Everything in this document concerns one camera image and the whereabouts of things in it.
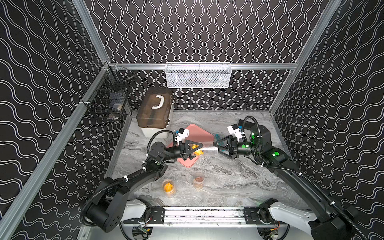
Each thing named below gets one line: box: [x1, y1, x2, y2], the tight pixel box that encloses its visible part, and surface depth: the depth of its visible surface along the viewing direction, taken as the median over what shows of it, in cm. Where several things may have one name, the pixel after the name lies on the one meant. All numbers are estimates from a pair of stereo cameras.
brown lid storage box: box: [136, 87, 175, 139], surface depth 103 cm
